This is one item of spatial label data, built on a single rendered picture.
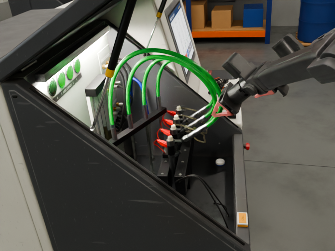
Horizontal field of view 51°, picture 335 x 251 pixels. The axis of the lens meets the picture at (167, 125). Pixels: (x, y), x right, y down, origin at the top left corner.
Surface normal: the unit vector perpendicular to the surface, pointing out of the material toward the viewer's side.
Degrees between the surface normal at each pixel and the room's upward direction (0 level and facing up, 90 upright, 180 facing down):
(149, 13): 90
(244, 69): 63
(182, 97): 90
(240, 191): 0
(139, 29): 90
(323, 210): 0
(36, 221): 90
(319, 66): 125
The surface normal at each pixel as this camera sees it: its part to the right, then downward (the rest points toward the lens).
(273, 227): -0.07, -0.88
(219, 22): -0.23, 0.47
